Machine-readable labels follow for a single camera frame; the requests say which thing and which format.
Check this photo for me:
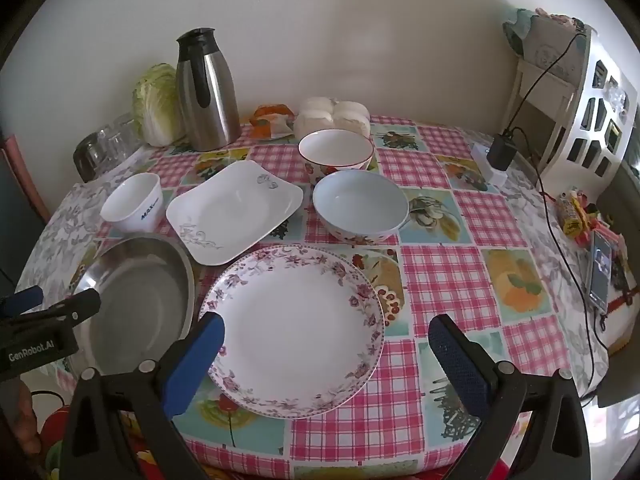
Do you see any white power strip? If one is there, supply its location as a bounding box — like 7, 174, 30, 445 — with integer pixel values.
472, 141, 508, 186

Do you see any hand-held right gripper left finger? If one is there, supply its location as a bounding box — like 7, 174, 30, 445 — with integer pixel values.
55, 311, 226, 480

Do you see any person's left hand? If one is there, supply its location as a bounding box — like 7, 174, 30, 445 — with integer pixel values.
0, 377, 42, 471

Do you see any small white bowl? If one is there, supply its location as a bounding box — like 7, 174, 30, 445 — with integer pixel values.
100, 172, 163, 235

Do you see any bag of steamed buns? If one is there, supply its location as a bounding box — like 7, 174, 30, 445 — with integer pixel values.
293, 96, 372, 138

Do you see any dark cup holder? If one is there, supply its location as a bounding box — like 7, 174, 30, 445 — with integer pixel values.
73, 130, 108, 183

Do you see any napa cabbage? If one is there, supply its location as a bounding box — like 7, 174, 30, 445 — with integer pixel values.
131, 62, 187, 148

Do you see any round floral plate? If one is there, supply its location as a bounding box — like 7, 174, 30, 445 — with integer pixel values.
198, 242, 386, 418

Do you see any red-rimmed white bowl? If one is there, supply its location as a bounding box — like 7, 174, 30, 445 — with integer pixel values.
298, 129, 376, 186

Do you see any stainless steel basin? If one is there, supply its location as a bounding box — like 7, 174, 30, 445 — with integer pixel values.
72, 232, 197, 376

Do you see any black charger adapter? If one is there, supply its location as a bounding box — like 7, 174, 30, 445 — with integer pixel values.
487, 132, 516, 171

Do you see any smartphone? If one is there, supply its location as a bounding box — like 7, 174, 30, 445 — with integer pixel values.
587, 230, 615, 311

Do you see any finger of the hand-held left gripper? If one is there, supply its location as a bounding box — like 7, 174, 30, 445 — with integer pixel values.
10, 289, 103, 331
0, 285, 45, 317

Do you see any pink checked tablecloth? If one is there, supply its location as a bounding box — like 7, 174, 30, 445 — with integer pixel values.
65, 115, 573, 480

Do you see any orange snack packet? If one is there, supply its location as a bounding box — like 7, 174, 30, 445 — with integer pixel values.
249, 104, 296, 140

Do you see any black cable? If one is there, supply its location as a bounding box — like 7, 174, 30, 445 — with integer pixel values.
505, 20, 587, 133
514, 126, 610, 401

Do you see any white rectangular plate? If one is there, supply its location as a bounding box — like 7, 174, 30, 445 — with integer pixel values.
165, 160, 304, 266

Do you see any clear drinking glass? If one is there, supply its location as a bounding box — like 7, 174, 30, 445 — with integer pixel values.
95, 127, 126, 167
112, 112, 143, 153

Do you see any grey cloth on shelf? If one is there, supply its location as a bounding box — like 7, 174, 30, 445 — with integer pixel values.
502, 7, 596, 83

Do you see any dark blue cabinet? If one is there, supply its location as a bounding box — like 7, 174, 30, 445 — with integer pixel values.
0, 130, 51, 281

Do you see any stainless steel thermos jug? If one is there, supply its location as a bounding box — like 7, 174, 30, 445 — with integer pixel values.
175, 27, 243, 152

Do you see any pile of small snack packets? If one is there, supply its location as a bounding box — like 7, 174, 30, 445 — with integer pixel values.
557, 187, 633, 291

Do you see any light blue bowl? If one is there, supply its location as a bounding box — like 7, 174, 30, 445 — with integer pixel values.
312, 169, 411, 247

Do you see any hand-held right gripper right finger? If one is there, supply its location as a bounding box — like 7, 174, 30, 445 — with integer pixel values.
427, 314, 598, 480

